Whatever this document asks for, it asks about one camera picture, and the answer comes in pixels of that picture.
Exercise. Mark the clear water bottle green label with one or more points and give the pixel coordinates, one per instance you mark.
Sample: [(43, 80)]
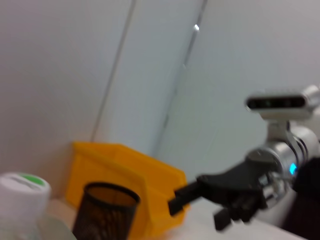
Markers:
[(22, 195)]

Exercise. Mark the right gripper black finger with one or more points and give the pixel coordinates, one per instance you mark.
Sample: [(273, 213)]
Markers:
[(221, 220), (182, 198)]

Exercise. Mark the black mesh pen cup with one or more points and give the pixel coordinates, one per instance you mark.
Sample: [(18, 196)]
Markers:
[(105, 220)]

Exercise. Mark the black clothed person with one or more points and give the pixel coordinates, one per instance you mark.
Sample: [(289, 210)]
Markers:
[(307, 200)]

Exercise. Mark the small white wall tab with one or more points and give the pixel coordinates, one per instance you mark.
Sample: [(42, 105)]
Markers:
[(196, 27)]

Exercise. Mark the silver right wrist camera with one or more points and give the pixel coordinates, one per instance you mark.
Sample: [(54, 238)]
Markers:
[(275, 103)]

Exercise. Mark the yellow plastic storage bin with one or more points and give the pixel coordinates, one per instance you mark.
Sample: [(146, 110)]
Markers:
[(120, 162)]

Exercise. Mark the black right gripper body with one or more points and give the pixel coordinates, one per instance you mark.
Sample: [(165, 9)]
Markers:
[(235, 182)]

